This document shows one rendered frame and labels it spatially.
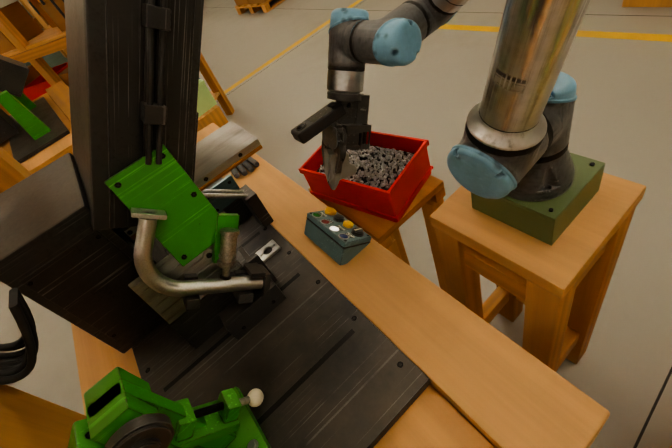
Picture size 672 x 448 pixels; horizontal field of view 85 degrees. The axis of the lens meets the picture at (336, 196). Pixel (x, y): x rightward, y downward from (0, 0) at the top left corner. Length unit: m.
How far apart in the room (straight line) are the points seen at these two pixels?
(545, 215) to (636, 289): 1.10
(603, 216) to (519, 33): 0.53
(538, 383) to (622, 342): 1.09
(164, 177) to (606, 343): 1.56
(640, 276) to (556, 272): 1.09
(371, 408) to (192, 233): 0.45
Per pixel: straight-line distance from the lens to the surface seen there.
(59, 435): 0.76
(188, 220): 0.76
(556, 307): 0.90
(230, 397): 0.69
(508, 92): 0.55
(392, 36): 0.66
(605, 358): 1.72
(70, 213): 0.80
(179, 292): 0.77
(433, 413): 0.69
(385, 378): 0.70
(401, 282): 0.77
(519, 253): 0.86
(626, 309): 1.82
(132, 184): 0.73
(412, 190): 1.02
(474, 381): 0.68
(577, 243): 0.88
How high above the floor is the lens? 1.55
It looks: 41 degrees down
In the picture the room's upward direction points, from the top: 24 degrees counter-clockwise
